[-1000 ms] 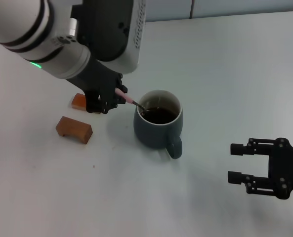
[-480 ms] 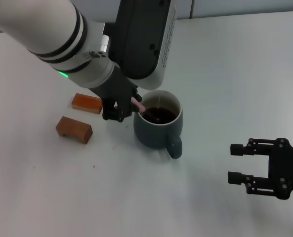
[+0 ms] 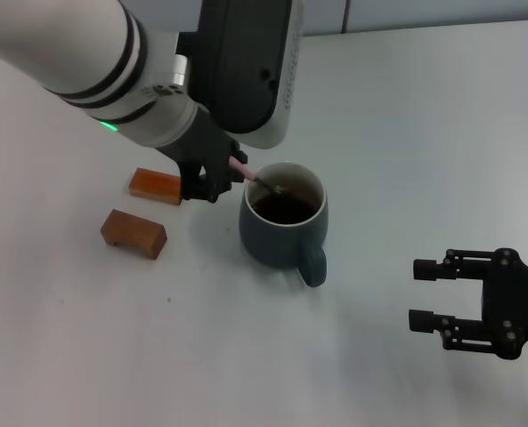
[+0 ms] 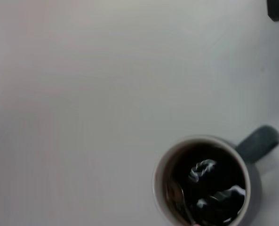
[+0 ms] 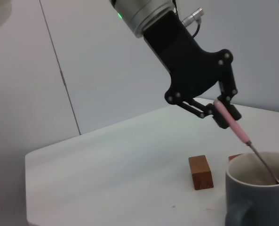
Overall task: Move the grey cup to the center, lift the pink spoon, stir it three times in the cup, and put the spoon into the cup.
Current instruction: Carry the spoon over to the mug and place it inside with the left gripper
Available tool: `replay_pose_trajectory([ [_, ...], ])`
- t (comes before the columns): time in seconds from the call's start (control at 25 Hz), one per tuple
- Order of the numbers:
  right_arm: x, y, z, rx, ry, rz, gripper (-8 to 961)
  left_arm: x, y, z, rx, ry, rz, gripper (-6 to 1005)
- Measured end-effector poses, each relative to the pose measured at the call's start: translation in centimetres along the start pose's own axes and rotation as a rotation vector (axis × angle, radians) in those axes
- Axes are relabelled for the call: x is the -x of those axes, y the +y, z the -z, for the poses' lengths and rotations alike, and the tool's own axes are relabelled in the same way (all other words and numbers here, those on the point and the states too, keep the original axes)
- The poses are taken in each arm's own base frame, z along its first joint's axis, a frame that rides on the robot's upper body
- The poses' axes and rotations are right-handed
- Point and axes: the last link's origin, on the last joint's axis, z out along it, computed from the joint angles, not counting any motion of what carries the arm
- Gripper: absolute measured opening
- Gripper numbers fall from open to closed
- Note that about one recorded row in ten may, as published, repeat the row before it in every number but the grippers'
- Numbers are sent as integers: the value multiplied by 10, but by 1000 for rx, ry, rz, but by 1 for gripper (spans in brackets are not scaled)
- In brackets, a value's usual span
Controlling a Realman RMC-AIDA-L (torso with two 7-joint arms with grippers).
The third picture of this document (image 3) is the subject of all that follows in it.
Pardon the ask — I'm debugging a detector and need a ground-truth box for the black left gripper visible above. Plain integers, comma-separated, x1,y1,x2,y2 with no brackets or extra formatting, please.
156,106,249,204

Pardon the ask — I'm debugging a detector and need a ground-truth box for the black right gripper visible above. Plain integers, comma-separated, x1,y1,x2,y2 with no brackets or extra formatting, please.
408,248,528,360

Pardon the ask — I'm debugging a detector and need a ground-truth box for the pink handled metal spoon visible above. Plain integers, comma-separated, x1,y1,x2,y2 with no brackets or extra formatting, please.
230,156,291,196

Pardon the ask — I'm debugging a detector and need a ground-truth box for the dark green coffee mug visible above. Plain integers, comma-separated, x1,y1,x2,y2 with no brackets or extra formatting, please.
238,160,329,288

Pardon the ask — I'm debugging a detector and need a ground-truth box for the glossy rectangular wooden block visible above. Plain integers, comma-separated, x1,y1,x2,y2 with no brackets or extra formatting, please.
128,167,183,206

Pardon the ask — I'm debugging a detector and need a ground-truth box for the dark coffee liquid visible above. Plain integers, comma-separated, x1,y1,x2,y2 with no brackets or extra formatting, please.
252,193,321,226

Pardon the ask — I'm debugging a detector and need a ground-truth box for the notched brown wooden block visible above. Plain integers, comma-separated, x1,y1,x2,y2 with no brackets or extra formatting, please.
100,208,168,261

